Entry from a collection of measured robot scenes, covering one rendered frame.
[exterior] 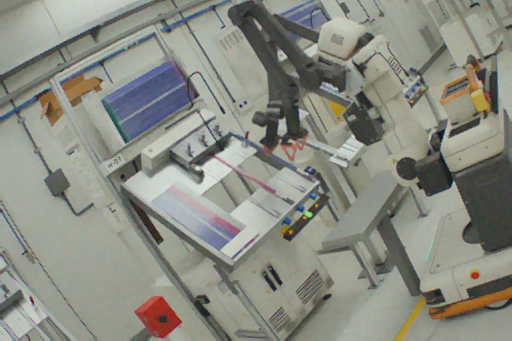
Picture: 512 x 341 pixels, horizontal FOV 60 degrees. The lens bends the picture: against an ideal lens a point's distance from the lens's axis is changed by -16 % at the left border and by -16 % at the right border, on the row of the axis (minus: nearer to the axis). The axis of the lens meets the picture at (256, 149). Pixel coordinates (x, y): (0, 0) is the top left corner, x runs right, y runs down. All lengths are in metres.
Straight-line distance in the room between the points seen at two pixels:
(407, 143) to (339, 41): 0.48
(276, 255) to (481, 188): 1.32
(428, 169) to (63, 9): 3.47
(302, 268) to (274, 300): 0.28
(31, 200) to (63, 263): 0.54
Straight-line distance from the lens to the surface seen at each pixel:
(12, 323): 2.18
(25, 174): 3.95
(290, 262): 2.85
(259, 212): 2.44
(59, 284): 3.92
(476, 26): 6.54
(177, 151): 2.63
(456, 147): 1.84
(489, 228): 1.99
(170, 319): 2.20
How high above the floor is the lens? 1.39
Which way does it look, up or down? 8 degrees down
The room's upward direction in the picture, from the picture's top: 31 degrees counter-clockwise
